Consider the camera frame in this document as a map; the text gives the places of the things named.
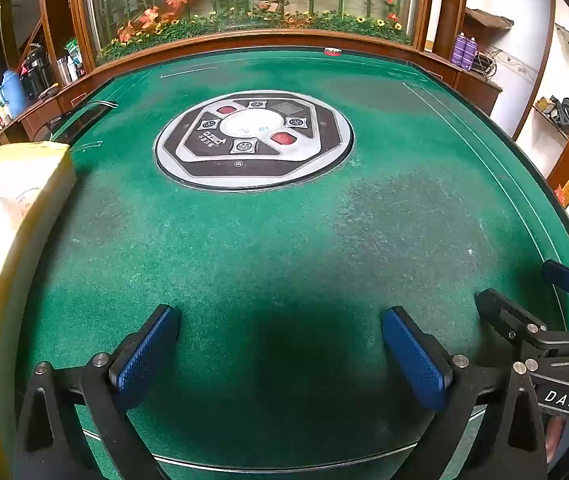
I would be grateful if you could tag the silver can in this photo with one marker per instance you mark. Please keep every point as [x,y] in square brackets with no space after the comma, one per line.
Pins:
[62,71]

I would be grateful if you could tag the yellow cardboard box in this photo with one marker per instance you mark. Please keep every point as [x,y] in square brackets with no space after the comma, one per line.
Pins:
[39,195]

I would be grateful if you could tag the red white tape roll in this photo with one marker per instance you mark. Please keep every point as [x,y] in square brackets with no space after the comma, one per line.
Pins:
[332,51]

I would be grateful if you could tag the purple bottle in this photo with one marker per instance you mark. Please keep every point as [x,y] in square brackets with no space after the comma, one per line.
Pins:
[460,50]
[472,52]

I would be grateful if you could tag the artificial flower glass display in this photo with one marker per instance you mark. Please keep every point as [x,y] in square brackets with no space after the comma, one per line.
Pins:
[244,20]

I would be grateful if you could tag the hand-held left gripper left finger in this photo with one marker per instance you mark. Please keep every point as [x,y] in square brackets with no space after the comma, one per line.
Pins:
[144,357]

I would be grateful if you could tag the round table control panel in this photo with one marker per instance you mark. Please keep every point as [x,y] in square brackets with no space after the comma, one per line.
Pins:
[254,162]

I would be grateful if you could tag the green white packet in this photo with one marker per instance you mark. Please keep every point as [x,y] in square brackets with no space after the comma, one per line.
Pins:
[73,55]

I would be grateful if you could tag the blue thermos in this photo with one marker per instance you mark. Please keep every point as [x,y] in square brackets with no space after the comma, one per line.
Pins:
[10,91]

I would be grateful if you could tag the black thermos jug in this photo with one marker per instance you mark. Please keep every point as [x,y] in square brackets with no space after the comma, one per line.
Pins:
[34,67]

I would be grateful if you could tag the black shelf item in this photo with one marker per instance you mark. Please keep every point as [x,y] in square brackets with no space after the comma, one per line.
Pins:
[562,110]

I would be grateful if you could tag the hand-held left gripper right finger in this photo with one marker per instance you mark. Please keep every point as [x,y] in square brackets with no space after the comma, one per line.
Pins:
[414,360]

